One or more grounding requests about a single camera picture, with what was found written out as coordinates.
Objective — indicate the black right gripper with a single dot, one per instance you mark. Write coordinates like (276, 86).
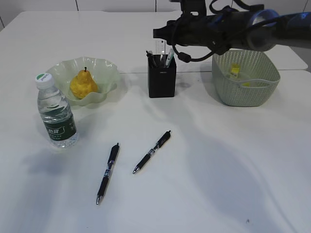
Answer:
(190, 32)

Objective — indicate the clear plastic ruler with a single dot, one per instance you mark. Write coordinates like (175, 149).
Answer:
(160, 47)

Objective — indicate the green utility knife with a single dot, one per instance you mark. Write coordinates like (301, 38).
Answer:
(169, 58)

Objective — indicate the black gel pen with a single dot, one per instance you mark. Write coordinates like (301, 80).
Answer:
(107, 173)
(151, 58)
(165, 137)

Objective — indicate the yellow pear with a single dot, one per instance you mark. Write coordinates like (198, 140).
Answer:
(83, 84)

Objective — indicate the clear water bottle green label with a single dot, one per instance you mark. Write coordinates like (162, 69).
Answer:
(55, 112)

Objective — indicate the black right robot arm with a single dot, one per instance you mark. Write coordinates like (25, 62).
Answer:
(257, 31)

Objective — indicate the black square pen holder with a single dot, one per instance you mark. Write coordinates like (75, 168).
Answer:
(161, 81)

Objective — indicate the green wavy glass plate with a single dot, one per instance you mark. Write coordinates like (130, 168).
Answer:
(104, 73)

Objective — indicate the green woven plastic basket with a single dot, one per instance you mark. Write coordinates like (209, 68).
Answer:
(264, 78)

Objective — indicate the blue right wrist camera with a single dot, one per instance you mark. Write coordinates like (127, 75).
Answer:
(188, 6)

